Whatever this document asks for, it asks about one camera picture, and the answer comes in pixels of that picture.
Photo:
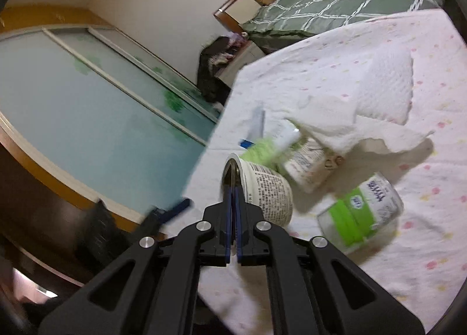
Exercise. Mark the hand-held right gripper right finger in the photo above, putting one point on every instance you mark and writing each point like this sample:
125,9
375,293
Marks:
239,232

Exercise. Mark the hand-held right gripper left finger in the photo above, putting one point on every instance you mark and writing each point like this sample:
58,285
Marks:
228,232

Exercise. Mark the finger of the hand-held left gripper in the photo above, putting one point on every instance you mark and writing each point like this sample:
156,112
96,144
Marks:
178,208

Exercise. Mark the white printed paper tub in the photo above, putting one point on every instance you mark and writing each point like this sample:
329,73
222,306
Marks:
266,189

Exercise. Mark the green plastic bag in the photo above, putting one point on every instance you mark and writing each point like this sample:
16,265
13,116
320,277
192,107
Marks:
261,150

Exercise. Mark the white dotted paper cup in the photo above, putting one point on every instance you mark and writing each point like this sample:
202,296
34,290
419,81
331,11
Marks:
306,170

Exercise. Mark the white tube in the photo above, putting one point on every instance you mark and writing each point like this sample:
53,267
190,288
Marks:
286,136

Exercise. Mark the blue white plastic wrapper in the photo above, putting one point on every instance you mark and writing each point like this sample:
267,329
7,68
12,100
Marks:
256,123

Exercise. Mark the clear jar with green label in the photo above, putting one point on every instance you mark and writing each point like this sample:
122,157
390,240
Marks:
365,207

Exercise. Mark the white tissue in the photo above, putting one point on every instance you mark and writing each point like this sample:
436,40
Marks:
339,127

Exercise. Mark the sliding door wardrobe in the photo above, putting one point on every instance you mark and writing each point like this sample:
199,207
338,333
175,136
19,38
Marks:
91,119

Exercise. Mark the dark clothes pile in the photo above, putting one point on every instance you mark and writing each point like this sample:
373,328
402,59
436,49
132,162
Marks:
209,75

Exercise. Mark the white nightstand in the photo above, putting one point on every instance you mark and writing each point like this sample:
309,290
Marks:
244,61

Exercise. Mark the wooden bed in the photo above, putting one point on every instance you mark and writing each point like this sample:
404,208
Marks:
228,15

